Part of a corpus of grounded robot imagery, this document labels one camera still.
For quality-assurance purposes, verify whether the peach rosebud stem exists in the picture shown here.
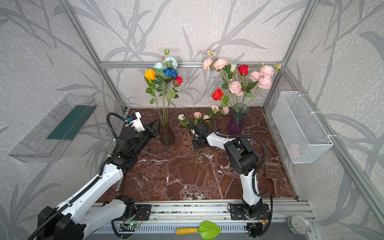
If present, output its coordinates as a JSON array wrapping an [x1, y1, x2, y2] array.
[[191, 112, 210, 169]]

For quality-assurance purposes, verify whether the dark glass cup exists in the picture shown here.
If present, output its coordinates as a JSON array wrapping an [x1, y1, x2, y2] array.
[[159, 117, 176, 146]]

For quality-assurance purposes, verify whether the pink rosebud stem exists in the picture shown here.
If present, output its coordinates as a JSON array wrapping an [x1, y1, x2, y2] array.
[[194, 112, 202, 125]]

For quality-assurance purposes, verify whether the white rose stem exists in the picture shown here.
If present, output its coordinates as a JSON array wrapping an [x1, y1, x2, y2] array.
[[178, 114, 195, 131]]

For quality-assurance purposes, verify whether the small pink bud spray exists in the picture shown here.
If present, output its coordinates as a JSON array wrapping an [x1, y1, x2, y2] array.
[[194, 104, 230, 169]]

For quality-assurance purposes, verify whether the purple ribbed glass vase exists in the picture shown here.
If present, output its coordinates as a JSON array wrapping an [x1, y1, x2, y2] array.
[[228, 104, 249, 135]]

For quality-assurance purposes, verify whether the green stem small red rose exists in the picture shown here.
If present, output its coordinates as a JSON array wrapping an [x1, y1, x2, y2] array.
[[164, 76, 183, 123]]

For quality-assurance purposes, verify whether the orange rose stem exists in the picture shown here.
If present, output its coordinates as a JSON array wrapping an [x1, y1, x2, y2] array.
[[144, 69, 165, 127]]

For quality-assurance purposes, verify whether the white rosebud stem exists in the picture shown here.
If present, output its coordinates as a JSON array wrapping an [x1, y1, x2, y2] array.
[[230, 64, 237, 75]]

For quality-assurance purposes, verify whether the white blue flower stem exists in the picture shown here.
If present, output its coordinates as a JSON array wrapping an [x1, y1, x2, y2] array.
[[152, 49, 179, 116]]

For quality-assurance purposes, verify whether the dark red rose stem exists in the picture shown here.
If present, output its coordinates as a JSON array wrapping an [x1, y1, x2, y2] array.
[[238, 65, 259, 93]]

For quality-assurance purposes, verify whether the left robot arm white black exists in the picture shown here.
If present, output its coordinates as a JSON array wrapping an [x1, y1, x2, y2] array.
[[29, 120, 160, 240]]

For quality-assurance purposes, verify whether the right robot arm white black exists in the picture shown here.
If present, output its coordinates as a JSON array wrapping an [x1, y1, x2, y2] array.
[[192, 123, 273, 221]]

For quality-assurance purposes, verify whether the brown plastic scoop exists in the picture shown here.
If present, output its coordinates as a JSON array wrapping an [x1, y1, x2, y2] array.
[[265, 162, 282, 198]]

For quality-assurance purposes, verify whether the small green circuit board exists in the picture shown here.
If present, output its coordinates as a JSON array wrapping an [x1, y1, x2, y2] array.
[[120, 222, 142, 232]]

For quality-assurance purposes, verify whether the metal tin can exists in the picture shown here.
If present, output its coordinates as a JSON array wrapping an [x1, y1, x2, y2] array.
[[286, 215, 310, 235]]

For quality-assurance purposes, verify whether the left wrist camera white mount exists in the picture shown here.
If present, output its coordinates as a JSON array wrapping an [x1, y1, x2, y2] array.
[[125, 112, 145, 133]]

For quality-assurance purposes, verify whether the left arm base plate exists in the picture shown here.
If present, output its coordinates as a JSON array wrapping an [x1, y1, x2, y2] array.
[[130, 204, 152, 221]]

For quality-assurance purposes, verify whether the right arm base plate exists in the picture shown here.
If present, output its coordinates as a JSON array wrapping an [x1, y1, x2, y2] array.
[[227, 203, 271, 222]]

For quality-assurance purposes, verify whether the aluminium front rail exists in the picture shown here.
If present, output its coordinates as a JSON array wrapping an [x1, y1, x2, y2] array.
[[89, 200, 316, 235]]

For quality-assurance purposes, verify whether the green toy shovel yellow handle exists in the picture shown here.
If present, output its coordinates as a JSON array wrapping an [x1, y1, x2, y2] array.
[[176, 221, 221, 240]]

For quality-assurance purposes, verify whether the white wire mesh basket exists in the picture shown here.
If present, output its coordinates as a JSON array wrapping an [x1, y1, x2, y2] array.
[[272, 91, 333, 164]]

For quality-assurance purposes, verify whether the clear plastic wall tray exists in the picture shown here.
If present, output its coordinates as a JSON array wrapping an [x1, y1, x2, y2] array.
[[9, 94, 98, 163]]

